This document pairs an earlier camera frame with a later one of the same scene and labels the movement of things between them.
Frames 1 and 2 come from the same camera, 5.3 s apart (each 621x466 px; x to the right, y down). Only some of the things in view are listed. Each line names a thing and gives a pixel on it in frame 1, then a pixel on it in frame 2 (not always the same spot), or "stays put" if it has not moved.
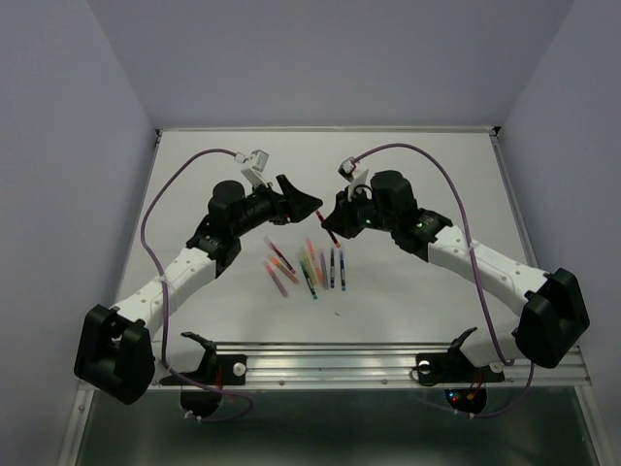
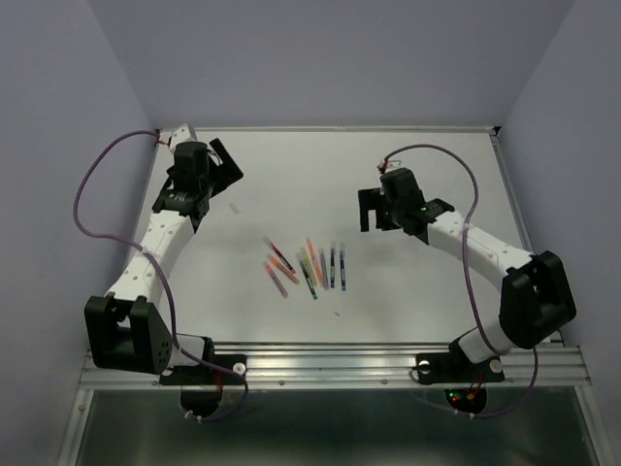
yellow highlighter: [309, 267] stays put
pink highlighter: [277, 280] stays put
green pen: [308, 280] stays put
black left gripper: [296, 203] -> [227, 173]
